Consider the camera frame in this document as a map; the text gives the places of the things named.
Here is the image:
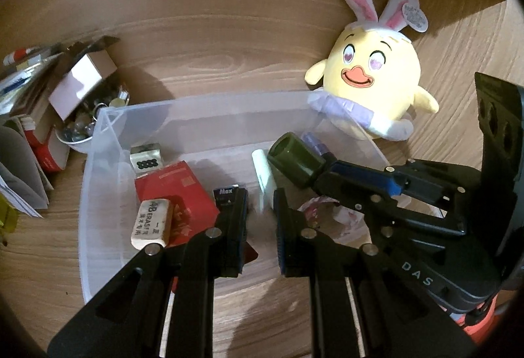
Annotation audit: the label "brown book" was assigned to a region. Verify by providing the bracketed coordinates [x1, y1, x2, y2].
[21, 67, 70, 130]

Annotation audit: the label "person's right forearm orange sleeve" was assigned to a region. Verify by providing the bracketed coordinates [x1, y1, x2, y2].
[450, 296, 498, 336]

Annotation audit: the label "white folded papers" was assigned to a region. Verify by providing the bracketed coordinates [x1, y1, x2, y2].
[0, 124, 54, 218]

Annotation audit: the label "yellow chick plush bunny ears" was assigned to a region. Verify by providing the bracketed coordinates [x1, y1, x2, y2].
[304, 0, 440, 141]

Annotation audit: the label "small black card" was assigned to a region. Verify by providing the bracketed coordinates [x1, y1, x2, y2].
[213, 185, 240, 210]

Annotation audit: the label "small white cardboard box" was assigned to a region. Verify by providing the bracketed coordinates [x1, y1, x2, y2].
[48, 51, 119, 121]

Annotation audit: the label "clear plastic storage box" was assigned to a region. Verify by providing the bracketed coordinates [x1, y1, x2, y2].
[78, 91, 389, 303]

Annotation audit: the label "dark green spray bottle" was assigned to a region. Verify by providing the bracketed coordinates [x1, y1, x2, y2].
[267, 132, 328, 189]

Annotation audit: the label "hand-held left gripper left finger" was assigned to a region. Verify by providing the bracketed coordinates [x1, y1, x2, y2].
[47, 186, 250, 358]

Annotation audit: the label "red book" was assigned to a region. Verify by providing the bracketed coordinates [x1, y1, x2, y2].
[25, 116, 70, 174]

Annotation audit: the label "stack of loose booklets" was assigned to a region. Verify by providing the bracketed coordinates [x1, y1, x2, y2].
[0, 51, 63, 105]

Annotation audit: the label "white tile with green print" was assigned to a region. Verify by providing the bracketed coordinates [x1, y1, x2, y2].
[130, 143, 162, 171]

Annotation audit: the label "small purple tube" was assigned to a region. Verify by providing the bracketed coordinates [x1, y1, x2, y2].
[301, 133, 328, 156]

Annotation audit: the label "red paper envelope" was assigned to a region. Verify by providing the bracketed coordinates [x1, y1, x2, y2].
[134, 161, 259, 265]

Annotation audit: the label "pink wrapper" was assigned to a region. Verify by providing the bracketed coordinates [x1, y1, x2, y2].
[297, 196, 371, 246]

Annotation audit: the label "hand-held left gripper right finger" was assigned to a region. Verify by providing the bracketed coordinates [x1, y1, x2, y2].
[273, 188, 471, 358]

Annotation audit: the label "beige eraser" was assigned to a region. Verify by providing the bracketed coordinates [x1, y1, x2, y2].
[130, 198, 173, 249]

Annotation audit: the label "white bowl of stones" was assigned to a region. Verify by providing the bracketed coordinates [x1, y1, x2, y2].
[61, 85, 130, 140]

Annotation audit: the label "white slim tube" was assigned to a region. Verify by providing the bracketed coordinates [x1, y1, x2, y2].
[252, 149, 275, 212]

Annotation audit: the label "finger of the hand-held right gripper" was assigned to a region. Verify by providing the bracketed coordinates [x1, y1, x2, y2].
[327, 159, 479, 199]
[315, 172, 467, 236]

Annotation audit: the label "red and white marker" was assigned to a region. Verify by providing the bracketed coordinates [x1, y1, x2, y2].
[3, 46, 40, 66]

